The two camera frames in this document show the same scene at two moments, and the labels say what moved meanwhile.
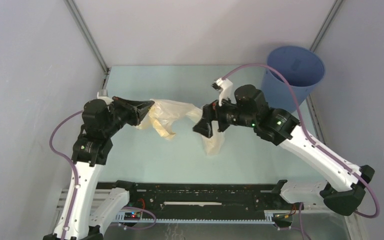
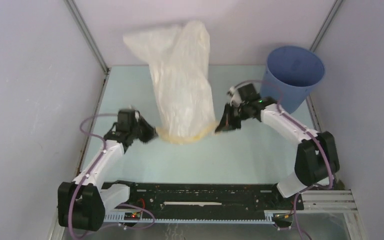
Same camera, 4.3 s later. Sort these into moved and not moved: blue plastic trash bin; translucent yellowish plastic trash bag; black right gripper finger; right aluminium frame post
Moved: black right gripper finger; translucent yellowish plastic trash bag
Not moved: blue plastic trash bin; right aluminium frame post
